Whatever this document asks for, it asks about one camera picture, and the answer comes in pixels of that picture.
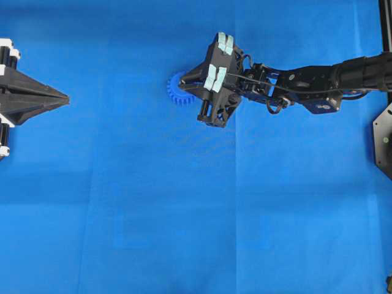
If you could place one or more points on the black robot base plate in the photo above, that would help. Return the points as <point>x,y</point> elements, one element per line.
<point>382,141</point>

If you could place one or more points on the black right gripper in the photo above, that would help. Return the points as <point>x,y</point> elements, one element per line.
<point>215,80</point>

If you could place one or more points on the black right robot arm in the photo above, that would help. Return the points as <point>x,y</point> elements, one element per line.
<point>320,89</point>

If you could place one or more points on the blue table cloth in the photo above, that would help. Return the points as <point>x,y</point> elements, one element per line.
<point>123,191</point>

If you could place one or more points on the small blue plastic gear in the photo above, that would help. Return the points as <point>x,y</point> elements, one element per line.
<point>176,94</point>

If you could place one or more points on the black aluminium frame post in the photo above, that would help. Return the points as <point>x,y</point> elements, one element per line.
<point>385,22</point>

